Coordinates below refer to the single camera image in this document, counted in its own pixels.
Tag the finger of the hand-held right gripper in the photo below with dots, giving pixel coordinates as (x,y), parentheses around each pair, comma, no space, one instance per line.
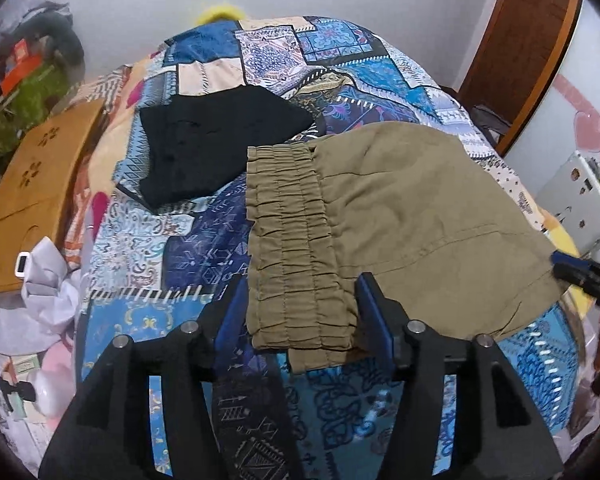
(580,272)

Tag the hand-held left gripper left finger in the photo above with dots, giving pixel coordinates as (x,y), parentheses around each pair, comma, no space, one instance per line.
(228,310)

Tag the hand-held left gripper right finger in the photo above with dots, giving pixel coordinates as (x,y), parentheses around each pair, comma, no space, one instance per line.
(375,310)

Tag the olive green pants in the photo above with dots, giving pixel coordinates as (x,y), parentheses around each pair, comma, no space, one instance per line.
(405,220)

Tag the blue patchwork printed blanket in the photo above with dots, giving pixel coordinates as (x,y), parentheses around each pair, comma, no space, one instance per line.
(290,200)

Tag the black folded garment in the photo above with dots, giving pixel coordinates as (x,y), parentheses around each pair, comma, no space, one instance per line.
(215,140)

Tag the white crumpled cloth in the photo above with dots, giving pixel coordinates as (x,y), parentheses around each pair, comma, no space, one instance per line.
(35,300)

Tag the wooden lap tray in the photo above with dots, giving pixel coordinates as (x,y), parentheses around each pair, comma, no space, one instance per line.
(35,195)

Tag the brown wooden door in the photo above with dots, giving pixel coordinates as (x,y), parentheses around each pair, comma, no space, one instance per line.
(520,45)

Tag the green bag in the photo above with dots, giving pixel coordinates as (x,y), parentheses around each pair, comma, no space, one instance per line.
(35,100)

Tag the yellow plush toy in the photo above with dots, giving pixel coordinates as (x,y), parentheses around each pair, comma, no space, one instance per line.
(220,13)

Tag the grey backpack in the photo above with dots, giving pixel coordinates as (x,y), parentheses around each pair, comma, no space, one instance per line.
(50,30)

